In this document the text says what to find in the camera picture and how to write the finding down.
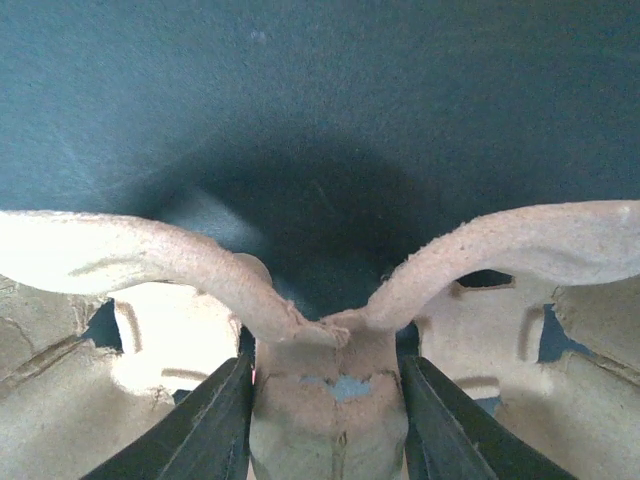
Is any single pulp cup carrier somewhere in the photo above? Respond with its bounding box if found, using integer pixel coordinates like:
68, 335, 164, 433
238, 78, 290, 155
1, 201, 639, 479

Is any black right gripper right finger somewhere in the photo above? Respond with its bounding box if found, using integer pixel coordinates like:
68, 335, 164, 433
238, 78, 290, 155
401, 356, 573, 480

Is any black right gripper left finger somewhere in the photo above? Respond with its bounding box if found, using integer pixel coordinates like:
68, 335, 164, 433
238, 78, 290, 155
85, 355, 253, 480

